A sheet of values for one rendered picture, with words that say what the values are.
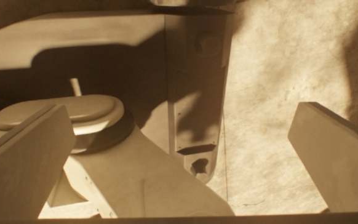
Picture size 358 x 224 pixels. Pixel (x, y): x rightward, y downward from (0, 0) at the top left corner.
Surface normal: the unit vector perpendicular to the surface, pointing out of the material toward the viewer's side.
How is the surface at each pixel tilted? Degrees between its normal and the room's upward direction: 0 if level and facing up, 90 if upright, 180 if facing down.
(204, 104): 0
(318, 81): 0
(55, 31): 0
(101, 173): 90
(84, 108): 90
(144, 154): 90
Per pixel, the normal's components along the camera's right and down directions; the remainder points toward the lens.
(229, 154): 0.22, 0.51
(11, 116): 0.00, -0.85
